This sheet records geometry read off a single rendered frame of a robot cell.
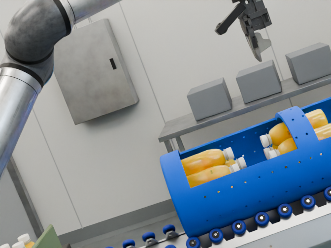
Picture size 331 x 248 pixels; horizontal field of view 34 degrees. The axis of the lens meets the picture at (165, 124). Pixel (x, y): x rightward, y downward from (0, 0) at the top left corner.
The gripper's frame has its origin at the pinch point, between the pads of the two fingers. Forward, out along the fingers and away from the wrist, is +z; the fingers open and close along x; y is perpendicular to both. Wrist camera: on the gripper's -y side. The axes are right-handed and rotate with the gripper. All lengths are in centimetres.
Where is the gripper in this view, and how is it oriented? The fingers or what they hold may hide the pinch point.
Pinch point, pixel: (257, 58)
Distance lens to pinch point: 171.5
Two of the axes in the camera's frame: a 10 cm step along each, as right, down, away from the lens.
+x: -0.2, -1.5, 9.9
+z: 3.6, 9.2, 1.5
